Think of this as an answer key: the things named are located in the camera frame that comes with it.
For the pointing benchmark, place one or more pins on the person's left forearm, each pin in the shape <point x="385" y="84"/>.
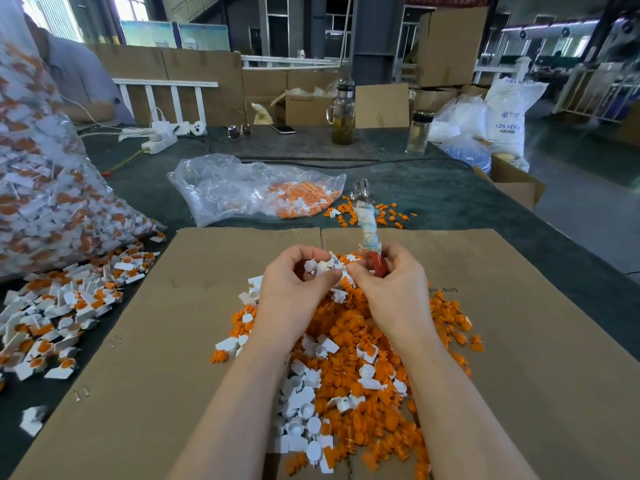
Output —
<point x="245" y="415"/>

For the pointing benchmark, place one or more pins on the person's right hand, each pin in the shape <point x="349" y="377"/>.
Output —
<point x="400" y="295"/>

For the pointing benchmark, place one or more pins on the pile of assembled white-orange parts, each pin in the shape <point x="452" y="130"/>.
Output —
<point x="60" y="305"/>

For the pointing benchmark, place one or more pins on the glass tea jar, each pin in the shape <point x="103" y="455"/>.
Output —
<point x="342" y="120"/>

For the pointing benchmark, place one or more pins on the flat brown cardboard panel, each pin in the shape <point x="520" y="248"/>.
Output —
<point x="382" y="107"/>

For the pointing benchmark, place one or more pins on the person's right forearm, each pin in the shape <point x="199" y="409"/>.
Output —
<point x="460" y="415"/>

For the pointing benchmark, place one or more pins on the small clear plastic bag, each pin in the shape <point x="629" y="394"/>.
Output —
<point x="225" y="185"/>

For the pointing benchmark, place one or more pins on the clear blue plastic bag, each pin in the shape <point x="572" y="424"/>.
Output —
<point x="462" y="135"/>

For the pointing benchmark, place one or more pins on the row of upright cardboard sheets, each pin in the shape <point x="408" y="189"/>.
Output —
<point x="235" y="75"/>

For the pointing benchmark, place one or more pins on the open cardboard box with paper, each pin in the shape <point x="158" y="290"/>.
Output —
<point x="305" y="110"/>

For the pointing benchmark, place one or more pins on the white power strip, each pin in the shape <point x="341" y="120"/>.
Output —
<point x="160" y="140"/>

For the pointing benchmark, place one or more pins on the person's left hand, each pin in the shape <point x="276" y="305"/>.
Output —
<point x="285" y="300"/>

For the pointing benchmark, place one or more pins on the black phone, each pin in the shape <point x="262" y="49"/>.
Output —
<point x="283" y="129"/>

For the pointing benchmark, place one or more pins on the white railing frame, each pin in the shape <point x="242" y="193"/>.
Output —
<point x="165" y="84"/>

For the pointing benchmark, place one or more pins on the tall brown cardboard box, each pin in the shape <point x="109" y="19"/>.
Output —
<point x="452" y="45"/>

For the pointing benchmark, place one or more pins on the glass bottle with black lid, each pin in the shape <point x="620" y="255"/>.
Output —
<point x="419" y="135"/>

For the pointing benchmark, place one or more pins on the white metal rack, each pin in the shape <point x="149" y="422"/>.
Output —
<point x="600" y="95"/>

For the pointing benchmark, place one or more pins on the brown cardboard sheet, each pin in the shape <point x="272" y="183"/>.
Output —
<point x="150" y="345"/>
<point x="560" y="345"/>

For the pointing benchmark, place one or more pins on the pile of orange and white parts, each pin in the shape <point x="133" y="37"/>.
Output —
<point x="345" y="395"/>

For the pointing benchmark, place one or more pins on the white woven sack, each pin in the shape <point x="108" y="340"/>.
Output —
<point x="515" y="115"/>

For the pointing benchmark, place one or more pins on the open brown cardboard box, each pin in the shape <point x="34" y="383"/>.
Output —
<point x="515" y="185"/>

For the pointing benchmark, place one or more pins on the large clear bag of seals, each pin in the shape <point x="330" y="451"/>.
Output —
<point x="50" y="185"/>

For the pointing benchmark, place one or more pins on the scatter of orange offcuts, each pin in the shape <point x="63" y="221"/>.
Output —
<point x="392" y="215"/>

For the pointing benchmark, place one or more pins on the dark steel pillar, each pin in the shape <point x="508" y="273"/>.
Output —
<point x="377" y="40"/>

